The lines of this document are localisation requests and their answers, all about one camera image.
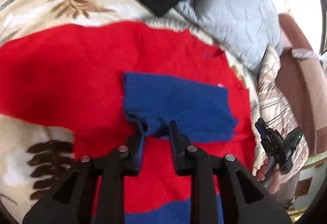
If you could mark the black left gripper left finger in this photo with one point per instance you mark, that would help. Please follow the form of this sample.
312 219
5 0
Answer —
92 190

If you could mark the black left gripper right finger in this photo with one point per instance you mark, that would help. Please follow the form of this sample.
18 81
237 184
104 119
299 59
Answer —
222 188

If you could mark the red and blue kids sweater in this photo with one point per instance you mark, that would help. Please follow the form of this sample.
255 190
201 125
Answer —
62 92

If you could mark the striped floral beige pillow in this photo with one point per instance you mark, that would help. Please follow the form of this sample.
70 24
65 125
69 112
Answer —
276 112

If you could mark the pink upholstered headboard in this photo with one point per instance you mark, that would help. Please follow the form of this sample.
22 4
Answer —
303 82

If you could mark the light grey quilted pillow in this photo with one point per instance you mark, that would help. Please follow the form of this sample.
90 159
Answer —
244 27

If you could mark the leaf pattern plush blanket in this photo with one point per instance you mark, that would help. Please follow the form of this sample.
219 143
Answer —
20 18

